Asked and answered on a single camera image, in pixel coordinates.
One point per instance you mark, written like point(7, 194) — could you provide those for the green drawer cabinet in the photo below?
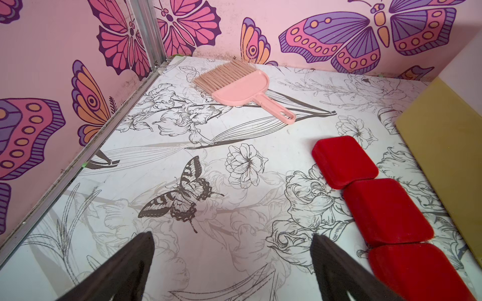
point(442, 129)

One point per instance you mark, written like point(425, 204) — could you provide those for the red brooch box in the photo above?
point(342, 161)
point(418, 271)
point(385, 214)

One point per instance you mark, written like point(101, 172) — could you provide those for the aluminium frame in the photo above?
point(61, 98)

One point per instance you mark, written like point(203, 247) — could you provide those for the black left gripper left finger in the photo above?
point(122, 277)

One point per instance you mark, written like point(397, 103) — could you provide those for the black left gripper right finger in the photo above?
point(340, 277)

